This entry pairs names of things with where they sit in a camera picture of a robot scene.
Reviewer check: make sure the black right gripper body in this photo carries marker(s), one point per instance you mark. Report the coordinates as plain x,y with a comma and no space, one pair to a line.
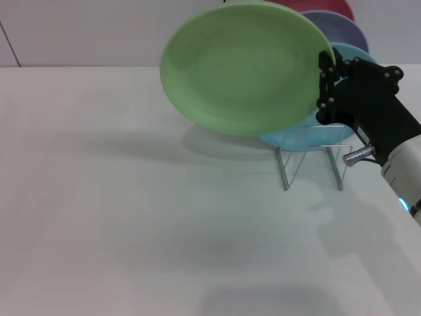
371,105

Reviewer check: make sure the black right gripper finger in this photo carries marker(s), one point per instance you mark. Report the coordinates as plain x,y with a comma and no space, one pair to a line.
325,92
343,70

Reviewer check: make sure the green round plate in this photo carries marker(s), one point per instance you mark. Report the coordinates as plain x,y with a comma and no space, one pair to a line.
243,69

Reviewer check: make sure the purple round plate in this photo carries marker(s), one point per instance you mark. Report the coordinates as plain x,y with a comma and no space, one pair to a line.
342,29

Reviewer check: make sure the cyan round plate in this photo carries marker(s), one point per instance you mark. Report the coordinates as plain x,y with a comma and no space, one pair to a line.
296,141

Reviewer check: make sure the red round plate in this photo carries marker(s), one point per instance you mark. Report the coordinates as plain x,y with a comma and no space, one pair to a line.
329,6

